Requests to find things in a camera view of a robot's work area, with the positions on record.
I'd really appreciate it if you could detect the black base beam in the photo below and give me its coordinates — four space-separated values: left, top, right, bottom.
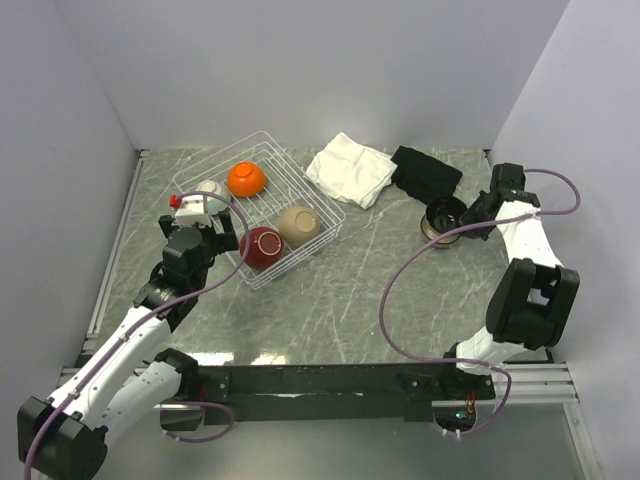
199 363 496 422

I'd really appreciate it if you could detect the dark brown striped bowl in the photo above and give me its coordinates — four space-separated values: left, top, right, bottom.
420 219 459 249

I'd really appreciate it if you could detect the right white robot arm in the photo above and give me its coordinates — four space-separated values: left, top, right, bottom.
438 163 580 399

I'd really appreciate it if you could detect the orange ceramic bowl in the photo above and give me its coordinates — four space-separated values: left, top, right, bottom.
227 161 267 198

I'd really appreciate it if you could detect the black folded cloth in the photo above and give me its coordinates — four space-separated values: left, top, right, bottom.
391 146 463 205

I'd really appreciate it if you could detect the pale green ceramic bowl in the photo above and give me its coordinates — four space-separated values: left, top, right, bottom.
197 180 232 215

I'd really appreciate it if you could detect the aluminium frame rail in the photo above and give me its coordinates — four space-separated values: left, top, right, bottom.
30 147 151 480

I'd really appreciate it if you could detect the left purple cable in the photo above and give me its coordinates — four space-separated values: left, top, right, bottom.
22 191 252 480

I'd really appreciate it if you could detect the red ceramic bowl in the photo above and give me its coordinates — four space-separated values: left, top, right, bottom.
239 227 284 271

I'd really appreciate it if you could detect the white wire dish rack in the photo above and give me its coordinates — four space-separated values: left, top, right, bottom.
172 131 346 290

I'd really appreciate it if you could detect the white folded cloth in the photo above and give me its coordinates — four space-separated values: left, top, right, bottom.
306 132 397 209

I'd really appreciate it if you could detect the tan floral bowl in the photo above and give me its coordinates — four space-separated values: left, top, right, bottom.
278 205 321 248

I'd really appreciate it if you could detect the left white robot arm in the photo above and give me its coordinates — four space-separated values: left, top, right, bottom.
17 211 239 479

